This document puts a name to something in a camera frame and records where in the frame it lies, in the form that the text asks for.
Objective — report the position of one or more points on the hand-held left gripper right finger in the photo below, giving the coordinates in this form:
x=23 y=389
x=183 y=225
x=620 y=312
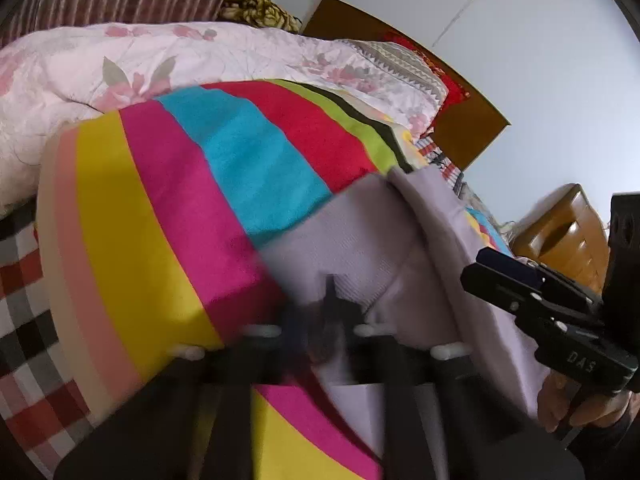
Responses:
x=345 y=320

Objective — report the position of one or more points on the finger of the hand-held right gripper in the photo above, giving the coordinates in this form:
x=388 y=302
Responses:
x=520 y=267
x=492 y=290

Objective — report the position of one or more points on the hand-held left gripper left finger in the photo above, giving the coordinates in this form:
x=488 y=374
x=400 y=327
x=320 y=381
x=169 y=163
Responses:
x=300 y=325

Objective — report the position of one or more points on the lavender pants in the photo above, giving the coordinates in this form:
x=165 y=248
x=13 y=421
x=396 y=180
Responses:
x=350 y=240

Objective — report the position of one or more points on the person's right forearm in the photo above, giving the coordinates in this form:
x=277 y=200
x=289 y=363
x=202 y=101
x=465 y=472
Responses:
x=615 y=440

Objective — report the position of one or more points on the person's right hand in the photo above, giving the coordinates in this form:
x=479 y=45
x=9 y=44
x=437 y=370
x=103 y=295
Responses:
x=555 y=400

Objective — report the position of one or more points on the wooden nightstand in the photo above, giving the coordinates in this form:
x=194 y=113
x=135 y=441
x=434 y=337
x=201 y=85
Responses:
x=565 y=230

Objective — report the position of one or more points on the red navy striped cloth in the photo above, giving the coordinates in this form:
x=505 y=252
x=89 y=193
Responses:
x=440 y=160

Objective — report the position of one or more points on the wooden headboard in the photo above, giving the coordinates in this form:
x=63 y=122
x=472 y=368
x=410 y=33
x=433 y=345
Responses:
x=470 y=130

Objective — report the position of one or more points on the rainbow striped bed sheet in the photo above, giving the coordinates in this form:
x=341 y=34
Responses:
x=150 y=210

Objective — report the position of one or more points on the grey zigzag pillow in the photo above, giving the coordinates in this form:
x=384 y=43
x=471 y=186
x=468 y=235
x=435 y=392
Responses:
x=400 y=65

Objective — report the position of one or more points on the red grey plaid blanket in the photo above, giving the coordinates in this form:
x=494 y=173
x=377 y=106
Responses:
x=30 y=310

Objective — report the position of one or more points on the yellow black patterned cloth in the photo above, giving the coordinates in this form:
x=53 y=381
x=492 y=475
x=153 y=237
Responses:
x=260 y=10

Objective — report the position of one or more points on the pink floral quilt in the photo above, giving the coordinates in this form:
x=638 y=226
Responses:
x=75 y=70

